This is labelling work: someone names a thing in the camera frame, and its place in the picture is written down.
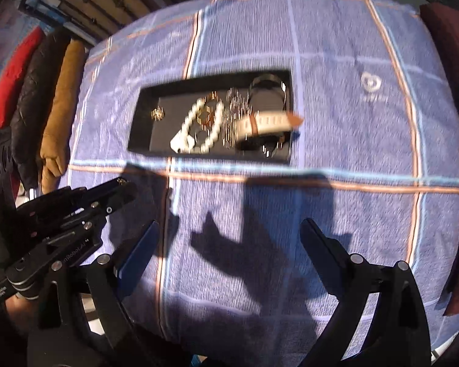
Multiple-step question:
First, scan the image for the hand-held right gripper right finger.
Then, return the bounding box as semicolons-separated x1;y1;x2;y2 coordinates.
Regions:
300;218;434;367

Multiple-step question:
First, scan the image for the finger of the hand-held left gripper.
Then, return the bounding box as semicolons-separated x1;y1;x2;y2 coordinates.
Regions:
17;178;138;246

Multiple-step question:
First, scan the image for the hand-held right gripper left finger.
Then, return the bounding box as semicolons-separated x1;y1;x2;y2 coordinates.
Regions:
27;220;170;367

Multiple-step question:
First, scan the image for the black jewelry tray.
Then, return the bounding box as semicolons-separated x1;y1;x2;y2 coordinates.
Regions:
128;69;295;166

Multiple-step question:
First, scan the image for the white pearl bracelet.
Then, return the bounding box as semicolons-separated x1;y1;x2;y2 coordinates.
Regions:
170;97;226;154

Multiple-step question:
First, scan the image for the beige strap wristwatch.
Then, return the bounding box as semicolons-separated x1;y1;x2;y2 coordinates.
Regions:
235;74;305;158

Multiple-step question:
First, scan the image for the gold link bracelet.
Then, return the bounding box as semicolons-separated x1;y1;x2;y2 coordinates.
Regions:
196;91;223;128

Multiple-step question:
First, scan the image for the metal chain necklace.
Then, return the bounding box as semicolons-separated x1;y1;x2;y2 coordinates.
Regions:
222;87;254;146

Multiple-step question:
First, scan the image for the person's left forearm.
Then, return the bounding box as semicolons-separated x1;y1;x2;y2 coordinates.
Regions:
4;294;43;324

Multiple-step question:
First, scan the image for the orange cushion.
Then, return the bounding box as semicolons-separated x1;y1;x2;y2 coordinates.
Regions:
40;40;87;194

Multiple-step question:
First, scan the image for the dark brown cushion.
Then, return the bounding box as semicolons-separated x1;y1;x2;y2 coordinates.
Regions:
11;30;72;189

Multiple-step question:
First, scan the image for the purple plaid bedsheet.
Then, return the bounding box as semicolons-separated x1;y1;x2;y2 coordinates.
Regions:
66;0;459;357

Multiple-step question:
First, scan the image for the red cushion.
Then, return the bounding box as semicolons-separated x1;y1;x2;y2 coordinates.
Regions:
0;27;43;132

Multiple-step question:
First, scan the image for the black iron railing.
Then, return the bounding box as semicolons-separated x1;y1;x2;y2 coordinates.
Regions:
18;0;354;49

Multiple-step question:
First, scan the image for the maroon quilted cushion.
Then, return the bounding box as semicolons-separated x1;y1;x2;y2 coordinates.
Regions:
420;2;459;316

